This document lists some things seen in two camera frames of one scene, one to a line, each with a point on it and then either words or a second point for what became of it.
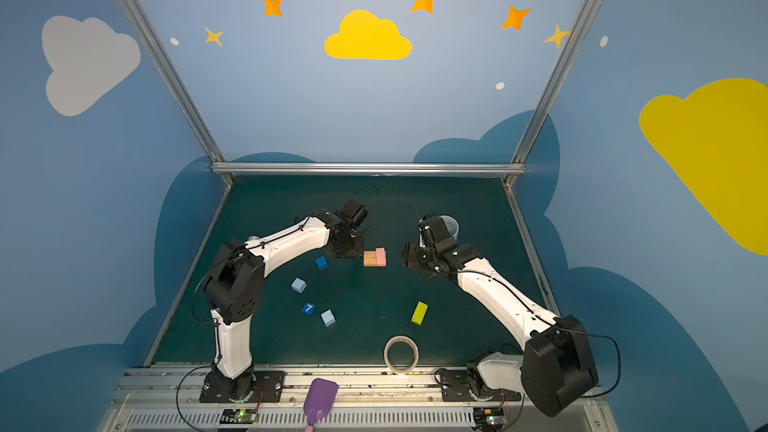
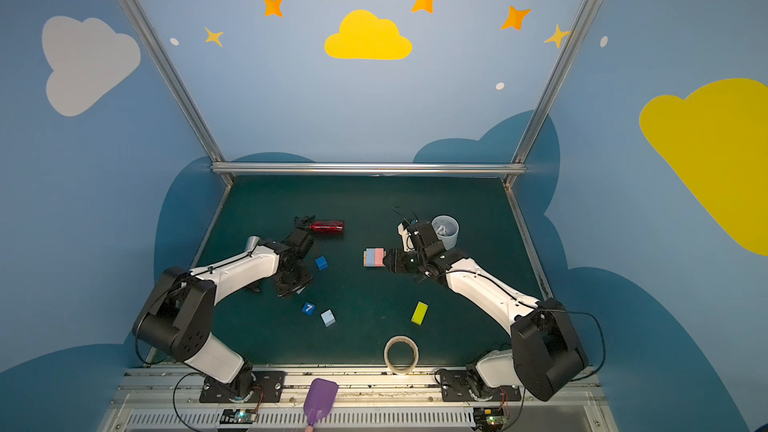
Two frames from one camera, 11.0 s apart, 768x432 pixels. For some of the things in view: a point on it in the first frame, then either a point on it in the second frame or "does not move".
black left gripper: (347, 243) → (303, 226)
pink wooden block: (381, 257) does not move
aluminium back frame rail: (368, 168) does not move
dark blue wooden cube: (321, 263) does not move
